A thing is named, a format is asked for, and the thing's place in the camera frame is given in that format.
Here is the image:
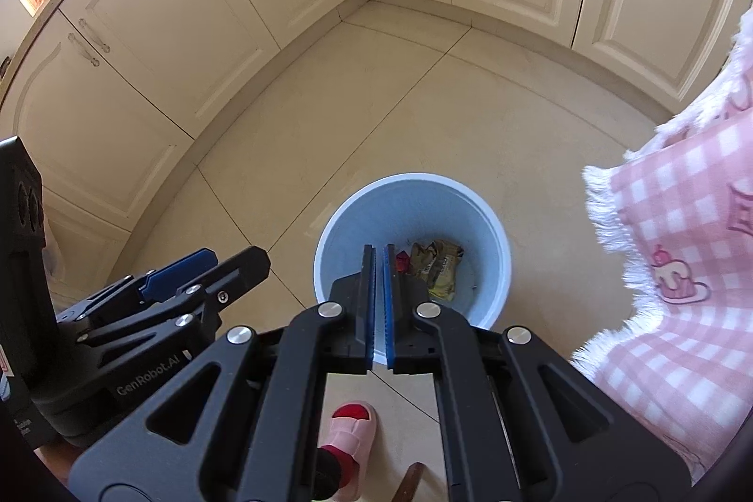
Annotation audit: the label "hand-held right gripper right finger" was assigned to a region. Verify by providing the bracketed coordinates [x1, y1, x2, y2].
[382, 244, 693, 502]

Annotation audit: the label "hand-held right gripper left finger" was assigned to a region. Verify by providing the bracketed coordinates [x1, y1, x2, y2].
[67, 244, 377, 502]

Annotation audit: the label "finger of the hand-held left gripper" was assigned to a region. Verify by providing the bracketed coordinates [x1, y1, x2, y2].
[76, 246, 272, 356]
[88, 248, 218, 311]

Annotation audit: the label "light blue trash bin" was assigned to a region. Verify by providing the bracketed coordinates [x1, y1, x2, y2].
[313, 174, 512, 331]

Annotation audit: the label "golden snack wrapper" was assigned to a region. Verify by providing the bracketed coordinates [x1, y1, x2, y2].
[408, 240, 465, 302]

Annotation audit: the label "red sock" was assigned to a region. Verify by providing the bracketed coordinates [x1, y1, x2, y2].
[331, 403, 371, 486]

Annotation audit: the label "pink slipper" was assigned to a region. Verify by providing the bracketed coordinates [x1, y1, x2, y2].
[318, 401, 377, 502]

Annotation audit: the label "person's left leg black pants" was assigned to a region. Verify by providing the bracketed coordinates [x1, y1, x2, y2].
[313, 446, 343, 501]

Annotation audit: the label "wooden table leg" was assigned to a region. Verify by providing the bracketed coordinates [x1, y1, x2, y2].
[395, 462, 425, 502]

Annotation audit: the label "cream kitchen cabinets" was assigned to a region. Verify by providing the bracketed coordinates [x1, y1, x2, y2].
[0, 0, 745, 279]

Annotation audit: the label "pink checkered fringed tablecloth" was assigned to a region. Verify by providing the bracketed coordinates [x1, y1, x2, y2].
[569, 5, 753, 486]

